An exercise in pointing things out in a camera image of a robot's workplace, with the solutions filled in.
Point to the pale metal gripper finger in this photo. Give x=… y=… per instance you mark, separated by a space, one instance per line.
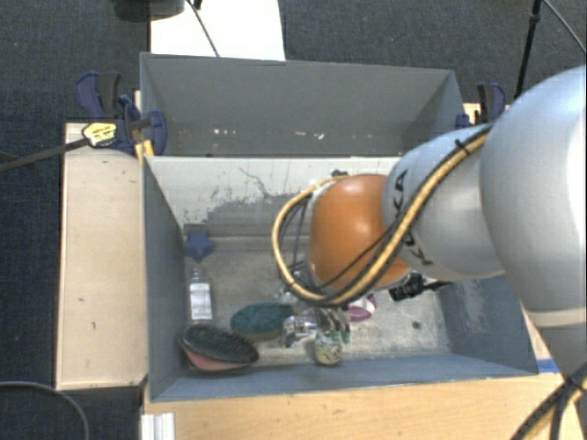
x=298 y=323
x=295 y=338

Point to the purple and white round thing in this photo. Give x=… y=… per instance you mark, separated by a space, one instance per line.
x=362 y=312

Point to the dark green oval sponge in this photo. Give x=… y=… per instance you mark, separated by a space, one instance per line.
x=259 y=319

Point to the black hairbrush with pink back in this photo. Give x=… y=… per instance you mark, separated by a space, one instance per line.
x=220 y=346

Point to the clear spray bottle blue cap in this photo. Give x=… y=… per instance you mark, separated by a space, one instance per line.
x=200 y=298

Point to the pale wood flat board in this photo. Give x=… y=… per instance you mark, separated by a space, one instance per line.
x=101 y=264

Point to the grey metal bin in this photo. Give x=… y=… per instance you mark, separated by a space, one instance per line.
x=257 y=108

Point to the black cylinder on white bracket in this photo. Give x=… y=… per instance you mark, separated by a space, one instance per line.
x=406 y=290

